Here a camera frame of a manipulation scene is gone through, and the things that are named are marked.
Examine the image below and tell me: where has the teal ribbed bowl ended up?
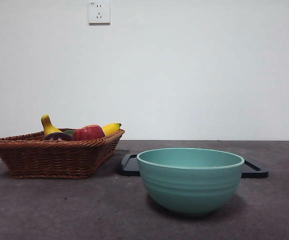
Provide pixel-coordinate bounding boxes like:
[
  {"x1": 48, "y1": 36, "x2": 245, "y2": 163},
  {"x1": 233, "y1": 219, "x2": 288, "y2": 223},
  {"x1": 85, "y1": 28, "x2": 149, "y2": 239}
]
[{"x1": 136, "y1": 147, "x2": 245, "y2": 217}]

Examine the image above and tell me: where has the dark red plum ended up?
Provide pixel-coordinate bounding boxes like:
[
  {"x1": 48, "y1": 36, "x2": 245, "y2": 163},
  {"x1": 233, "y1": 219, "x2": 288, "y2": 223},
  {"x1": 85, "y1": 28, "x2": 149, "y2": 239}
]
[{"x1": 43, "y1": 132, "x2": 74, "y2": 141}]

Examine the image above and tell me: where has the dark rectangular tray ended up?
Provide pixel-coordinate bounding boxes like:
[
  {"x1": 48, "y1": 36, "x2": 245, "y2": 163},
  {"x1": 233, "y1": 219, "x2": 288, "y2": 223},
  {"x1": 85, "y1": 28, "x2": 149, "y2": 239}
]
[{"x1": 116, "y1": 153, "x2": 270, "y2": 179}]

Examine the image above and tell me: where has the red apple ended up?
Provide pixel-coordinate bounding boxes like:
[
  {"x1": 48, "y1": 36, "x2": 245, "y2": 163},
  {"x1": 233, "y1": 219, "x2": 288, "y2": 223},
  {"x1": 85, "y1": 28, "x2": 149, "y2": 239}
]
[{"x1": 72, "y1": 124, "x2": 106, "y2": 141}]

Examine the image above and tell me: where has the yellow banana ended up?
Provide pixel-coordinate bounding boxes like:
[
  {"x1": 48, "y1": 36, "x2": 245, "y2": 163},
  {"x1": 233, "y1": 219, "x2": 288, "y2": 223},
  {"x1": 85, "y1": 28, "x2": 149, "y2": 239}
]
[{"x1": 40, "y1": 114, "x2": 123, "y2": 137}]

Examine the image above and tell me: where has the brown wicker basket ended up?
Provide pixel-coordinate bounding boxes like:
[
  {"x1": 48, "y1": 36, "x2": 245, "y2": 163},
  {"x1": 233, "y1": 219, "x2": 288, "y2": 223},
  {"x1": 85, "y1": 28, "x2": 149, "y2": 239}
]
[{"x1": 0, "y1": 128, "x2": 126, "y2": 180}]

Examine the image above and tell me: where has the white wall socket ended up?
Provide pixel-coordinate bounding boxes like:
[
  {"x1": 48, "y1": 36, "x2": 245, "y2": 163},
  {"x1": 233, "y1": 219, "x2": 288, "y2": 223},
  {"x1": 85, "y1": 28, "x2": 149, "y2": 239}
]
[{"x1": 88, "y1": 0, "x2": 111, "y2": 25}]

